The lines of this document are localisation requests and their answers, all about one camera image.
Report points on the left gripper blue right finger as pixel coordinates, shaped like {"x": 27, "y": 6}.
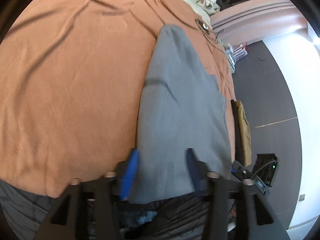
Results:
{"x": 197, "y": 171}

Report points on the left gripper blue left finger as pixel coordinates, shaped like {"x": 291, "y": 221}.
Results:
{"x": 126, "y": 174}

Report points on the grey t-shirt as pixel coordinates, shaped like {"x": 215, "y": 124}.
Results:
{"x": 181, "y": 107}

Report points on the folded black garment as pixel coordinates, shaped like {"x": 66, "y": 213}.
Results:
{"x": 239, "y": 156}

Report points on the folded mustard garment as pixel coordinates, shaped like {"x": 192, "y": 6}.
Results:
{"x": 245, "y": 134}

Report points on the orange-brown blanket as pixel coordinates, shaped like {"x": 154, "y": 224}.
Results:
{"x": 72, "y": 72}

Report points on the white bedside drawer cabinet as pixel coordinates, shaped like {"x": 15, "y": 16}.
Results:
{"x": 228, "y": 50}

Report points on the right pink curtain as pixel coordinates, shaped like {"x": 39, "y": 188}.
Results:
{"x": 256, "y": 20}

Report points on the black white patterned cloth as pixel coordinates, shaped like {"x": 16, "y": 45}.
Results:
{"x": 210, "y": 6}

